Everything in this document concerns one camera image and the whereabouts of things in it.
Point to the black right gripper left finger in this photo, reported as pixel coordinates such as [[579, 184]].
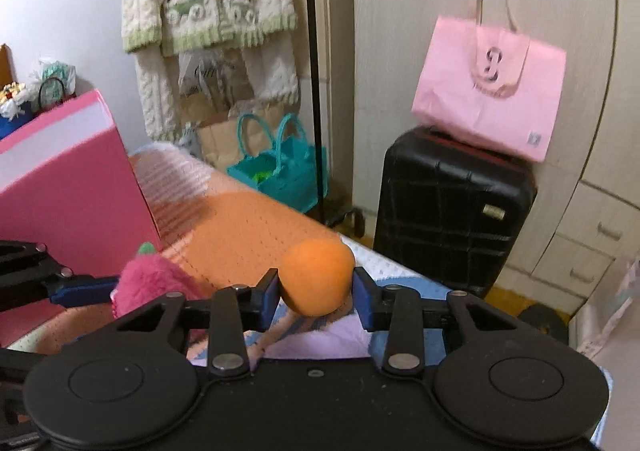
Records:
[[170, 373]]

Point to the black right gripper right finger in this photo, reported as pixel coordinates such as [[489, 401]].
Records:
[[493, 378]]

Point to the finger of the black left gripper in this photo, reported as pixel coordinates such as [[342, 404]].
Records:
[[30, 274]]

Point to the pink strawberry plush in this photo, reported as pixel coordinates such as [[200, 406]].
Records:
[[150, 275]]

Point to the orange soft ball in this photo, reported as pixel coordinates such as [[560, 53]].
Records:
[[316, 276]]

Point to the pink storage box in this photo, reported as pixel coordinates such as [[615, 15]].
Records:
[[66, 182]]

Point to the purple plush toy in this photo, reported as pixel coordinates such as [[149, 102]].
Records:
[[290, 336]]

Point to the black suitcase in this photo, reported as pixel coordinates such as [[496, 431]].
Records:
[[449, 211]]

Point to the black clothes rack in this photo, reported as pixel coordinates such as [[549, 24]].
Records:
[[338, 214]]

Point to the brown paper bag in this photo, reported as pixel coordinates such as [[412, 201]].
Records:
[[220, 146]]

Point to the teal tote bag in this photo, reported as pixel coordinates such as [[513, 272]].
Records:
[[287, 171]]

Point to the pink paper tote bag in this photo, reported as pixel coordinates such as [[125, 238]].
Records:
[[491, 87]]

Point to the cream knitted cardigan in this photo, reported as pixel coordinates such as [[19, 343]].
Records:
[[156, 32]]

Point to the beige wardrobe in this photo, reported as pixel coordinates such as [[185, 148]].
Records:
[[572, 234]]

